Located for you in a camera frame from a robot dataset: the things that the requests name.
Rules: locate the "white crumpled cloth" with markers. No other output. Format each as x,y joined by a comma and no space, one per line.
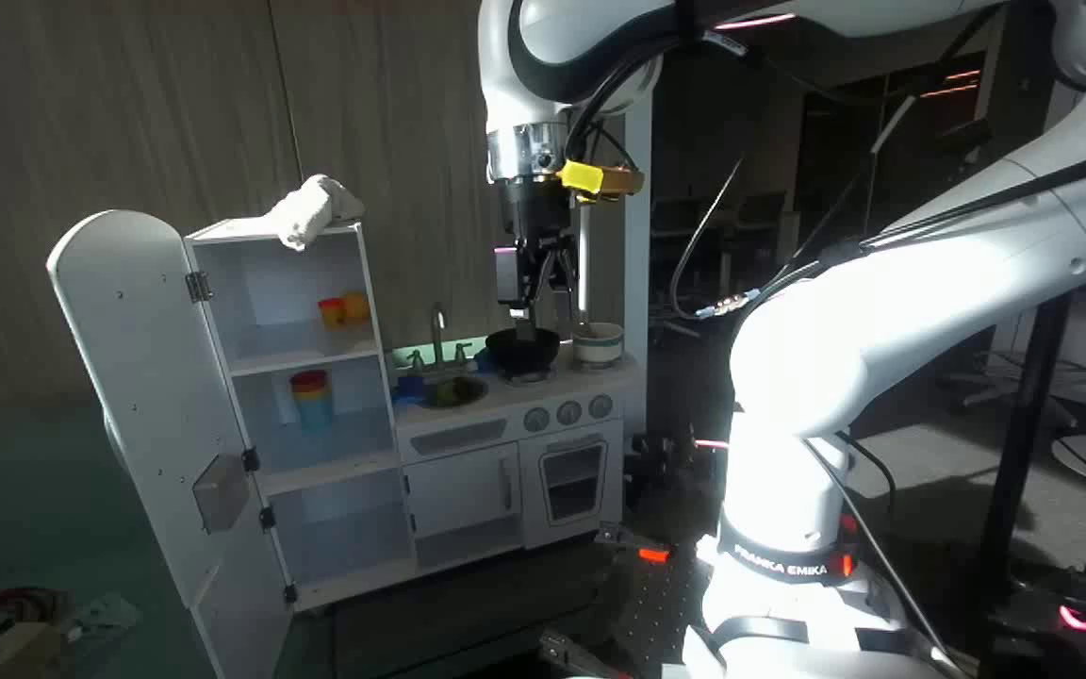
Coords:
303,211

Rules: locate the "black bowl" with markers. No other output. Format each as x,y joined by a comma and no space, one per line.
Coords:
520,347

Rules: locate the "black stand pole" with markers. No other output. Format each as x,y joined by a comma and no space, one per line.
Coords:
993,559

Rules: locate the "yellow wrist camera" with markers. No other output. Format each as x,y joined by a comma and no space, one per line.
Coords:
588,179

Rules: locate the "stacked colourful cups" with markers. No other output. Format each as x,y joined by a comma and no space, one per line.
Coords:
309,396

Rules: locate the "white pot with teal rim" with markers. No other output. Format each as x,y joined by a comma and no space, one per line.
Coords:
596,345

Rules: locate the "toy silver faucet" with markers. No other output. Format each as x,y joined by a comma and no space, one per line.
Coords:
438,325

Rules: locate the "white toy fridge door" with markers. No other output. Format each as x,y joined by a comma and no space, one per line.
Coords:
123,283

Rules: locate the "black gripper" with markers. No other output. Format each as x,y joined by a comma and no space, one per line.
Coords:
539,245

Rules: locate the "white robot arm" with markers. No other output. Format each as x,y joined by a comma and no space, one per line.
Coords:
815,345

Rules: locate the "orange and yellow cups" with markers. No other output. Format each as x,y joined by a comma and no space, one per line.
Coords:
345,311

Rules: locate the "white toy kitchen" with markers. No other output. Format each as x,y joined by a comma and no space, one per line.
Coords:
421,465

